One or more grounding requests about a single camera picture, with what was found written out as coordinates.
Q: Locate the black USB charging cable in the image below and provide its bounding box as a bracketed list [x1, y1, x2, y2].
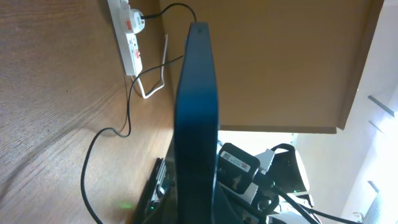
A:
[80, 2, 198, 224]

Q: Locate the white USB charger plug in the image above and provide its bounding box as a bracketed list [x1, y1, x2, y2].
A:
[119, 9, 145, 34]

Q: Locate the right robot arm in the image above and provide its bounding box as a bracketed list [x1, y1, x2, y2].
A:
[217, 143, 317, 223]

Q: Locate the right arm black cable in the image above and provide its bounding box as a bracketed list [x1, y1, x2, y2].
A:
[253, 172, 364, 224]

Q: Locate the white power strip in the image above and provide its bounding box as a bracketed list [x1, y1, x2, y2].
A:
[108, 0, 142, 76]

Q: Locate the white power strip cord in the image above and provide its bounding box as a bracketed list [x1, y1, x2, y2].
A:
[133, 33, 169, 100]

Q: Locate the blue Galaxy smartphone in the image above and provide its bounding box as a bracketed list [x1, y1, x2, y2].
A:
[174, 22, 218, 223]

